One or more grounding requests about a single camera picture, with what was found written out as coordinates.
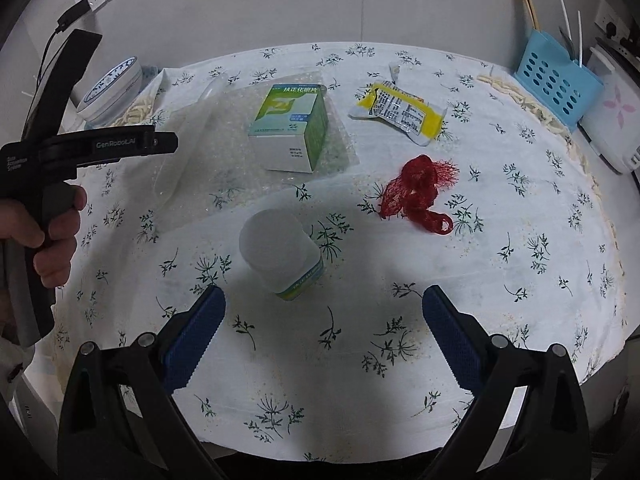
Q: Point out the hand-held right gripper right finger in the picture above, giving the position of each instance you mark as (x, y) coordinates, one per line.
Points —
(450, 340)

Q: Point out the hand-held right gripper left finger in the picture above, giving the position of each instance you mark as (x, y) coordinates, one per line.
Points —
(197, 345)

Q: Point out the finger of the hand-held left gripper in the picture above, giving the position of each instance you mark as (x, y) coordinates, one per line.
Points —
(65, 80)
(165, 143)

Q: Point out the clear plastic bag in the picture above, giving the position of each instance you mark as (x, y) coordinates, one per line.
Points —
(235, 160)

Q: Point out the green white medicine box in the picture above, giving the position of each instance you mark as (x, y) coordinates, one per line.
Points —
(285, 130)

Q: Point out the white pill bottle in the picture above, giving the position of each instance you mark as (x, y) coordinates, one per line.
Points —
(275, 245)

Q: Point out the red mesh net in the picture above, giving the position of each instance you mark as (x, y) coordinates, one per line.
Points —
(417, 190)

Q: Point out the yellow snack packet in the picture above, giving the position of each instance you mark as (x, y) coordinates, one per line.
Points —
(400, 110)

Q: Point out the person's left hand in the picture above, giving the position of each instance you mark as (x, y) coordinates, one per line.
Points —
(62, 240)

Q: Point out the blue patterned white bowl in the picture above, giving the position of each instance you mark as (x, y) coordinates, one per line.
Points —
(110, 95)

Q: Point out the black charger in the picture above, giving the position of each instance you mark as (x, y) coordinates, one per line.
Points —
(75, 15)

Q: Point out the white floral tablecloth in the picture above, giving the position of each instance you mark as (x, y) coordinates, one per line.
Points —
(500, 185)

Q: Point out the blue perforated utensil holder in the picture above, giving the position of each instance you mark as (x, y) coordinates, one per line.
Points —
(550, 80)

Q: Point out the white flowered rice cooker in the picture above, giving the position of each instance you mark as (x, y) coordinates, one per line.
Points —
(612, 110)

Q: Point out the white plastic stick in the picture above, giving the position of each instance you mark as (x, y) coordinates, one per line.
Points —
(565, 17)
(579, 35)

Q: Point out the wooden chopstick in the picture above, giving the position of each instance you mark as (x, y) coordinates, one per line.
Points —
(529, 2)
(522, 2)

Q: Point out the black power plug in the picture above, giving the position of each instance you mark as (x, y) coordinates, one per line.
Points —
(612, 30)

